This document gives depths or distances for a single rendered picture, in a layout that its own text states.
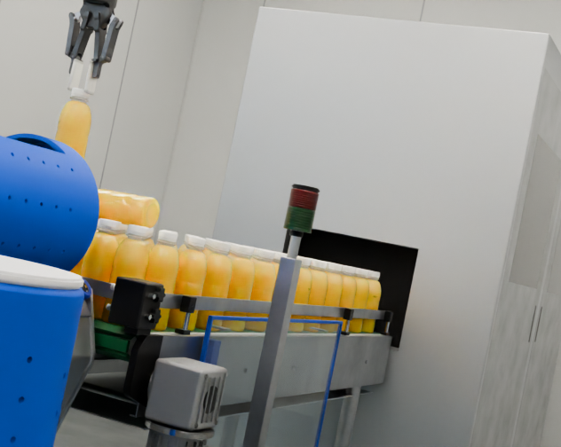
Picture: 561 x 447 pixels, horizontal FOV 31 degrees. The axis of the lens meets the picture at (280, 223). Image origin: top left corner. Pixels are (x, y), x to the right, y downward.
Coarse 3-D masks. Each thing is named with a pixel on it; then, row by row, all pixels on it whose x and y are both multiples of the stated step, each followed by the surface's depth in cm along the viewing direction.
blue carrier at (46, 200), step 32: (0, 160) 164; (32, 160) 172; (64, 160) 183; (0, 192) 162; (32, 192) 170; (64, 192) 178; (96, 192) 188; (0, 224) 164; (32, 224) 171; (64, 224) 179; (96, 224) 188; (32, 256) 176; (64, 256) 183
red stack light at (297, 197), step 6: (294, 192) 217; (300, 192) 216; (306, 192) 216; (312, 192) 216; (288, 198) 218; (294, 198) 216; (300, 198) 216; (306, 198) 216; (312, 198) 216; (318, 198) 218; (288, 204) 217; (294, 204) 216; (300, 204) 216; (306, 204) 216; (312, 204) 216; (312, 210) 218
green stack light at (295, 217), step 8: (288, 208) 217; (296, 208) 216; (288, 216) 216; (296, 216) 215; (304, 216) 216; (312, 216) 217; (288, 224) 216; (296, 224) 215; (304, 224) 216; (312, 224) 218
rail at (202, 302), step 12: (168, 300) 204; (180, 300) 208; (204, 300) 218; (216, 300) 223; (228, 300) 228; (240, 300) 234; (252, 300) 241; (252, 312) 241; (264, 312) 247; (300, 312) 269; (312, 312) 277; (324, 312) 285; (336, 312) 294; (360, 312) 314; (372, 312) 324; (384, 312) 336
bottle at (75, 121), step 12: (72, 96) 220; (72, 108) 218; (84, 108) 219; (60, 120) 218; (72, 120) 217; (84, 120) 218; (60, 132) 218; (72, 132) 217; (84, 132) 219; (72, 144) 217; (84, 144) 219; (84, 156) 221
